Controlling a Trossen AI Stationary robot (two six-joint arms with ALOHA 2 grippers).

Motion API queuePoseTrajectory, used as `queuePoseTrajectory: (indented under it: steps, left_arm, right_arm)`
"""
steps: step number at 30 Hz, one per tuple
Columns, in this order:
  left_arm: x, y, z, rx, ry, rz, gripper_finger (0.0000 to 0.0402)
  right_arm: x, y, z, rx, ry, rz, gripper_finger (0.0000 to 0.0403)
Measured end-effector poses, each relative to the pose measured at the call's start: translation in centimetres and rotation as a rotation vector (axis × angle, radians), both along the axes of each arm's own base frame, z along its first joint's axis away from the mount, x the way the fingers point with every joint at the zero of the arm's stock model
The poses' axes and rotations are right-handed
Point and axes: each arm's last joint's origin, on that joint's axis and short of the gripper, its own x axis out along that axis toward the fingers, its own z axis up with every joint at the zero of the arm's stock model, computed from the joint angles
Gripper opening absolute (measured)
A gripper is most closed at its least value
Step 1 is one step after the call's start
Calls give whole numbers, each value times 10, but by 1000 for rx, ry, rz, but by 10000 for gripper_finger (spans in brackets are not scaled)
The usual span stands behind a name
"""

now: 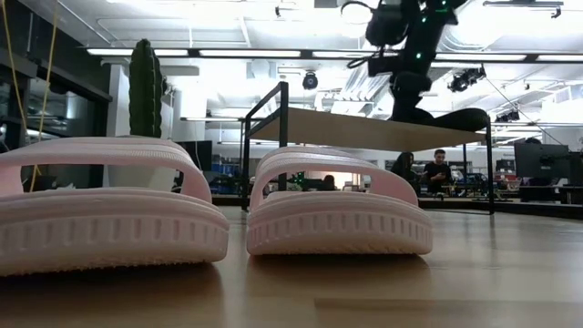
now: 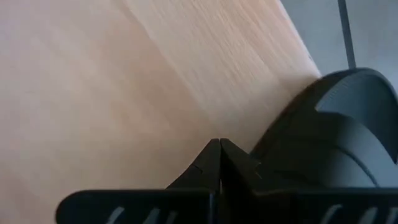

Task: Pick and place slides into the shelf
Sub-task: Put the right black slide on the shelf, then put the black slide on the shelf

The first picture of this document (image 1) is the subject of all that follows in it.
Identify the black rubber slide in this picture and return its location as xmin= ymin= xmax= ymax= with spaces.
xmin=391 ymin=108 xmax=491 ymax=133

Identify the long ceiling light strip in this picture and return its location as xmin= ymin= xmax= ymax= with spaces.
xmin=86 ymin=47 xmax=583 ymax=64

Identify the dark computer monitor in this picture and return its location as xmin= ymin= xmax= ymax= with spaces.
xmin=514 ymin=143 xmax=570 ymax=181
xmin=177 ymin=139 xmax=214 ymax=172

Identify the black aluminium table frame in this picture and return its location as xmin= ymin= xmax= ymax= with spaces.
xmin=211 ymin=194 xmax=583 ymax=220

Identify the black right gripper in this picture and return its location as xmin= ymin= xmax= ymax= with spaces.
xmin=389 ymin=70 xmax=434 ymax=122

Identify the pink rubber slide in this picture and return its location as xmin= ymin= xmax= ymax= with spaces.
xmin=0 ymin=135 xmax=230 ymax=278
xmin=246 ymin=145 xmax=434 ymax=256

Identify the wooden shelf with black frame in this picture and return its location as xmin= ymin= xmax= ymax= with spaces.
xmin=240 ymin=80 xmax=496 ymax=215

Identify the green cactus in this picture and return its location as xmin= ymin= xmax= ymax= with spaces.
xmin=128 ymin=38 xmax=164 ymax=139

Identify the yellow cable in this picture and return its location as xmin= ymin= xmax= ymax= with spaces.
xmin=0 ymin=0 xmax=60 ymax=193

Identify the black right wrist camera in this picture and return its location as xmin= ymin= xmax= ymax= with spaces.
xmin=367 ymin=54 xmax=402 ymax=77

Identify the black ceiling spotlight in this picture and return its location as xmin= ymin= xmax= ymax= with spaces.
xmin=447 ymin=66 xmax=487 ymax=93

